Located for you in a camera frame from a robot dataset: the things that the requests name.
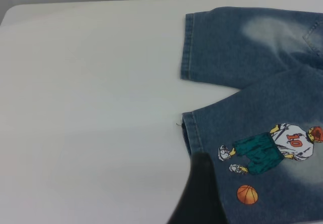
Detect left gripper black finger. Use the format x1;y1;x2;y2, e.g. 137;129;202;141
166;152;229;224

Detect blue denim shorts basketball print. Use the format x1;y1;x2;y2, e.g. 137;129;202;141
179;6;323;224

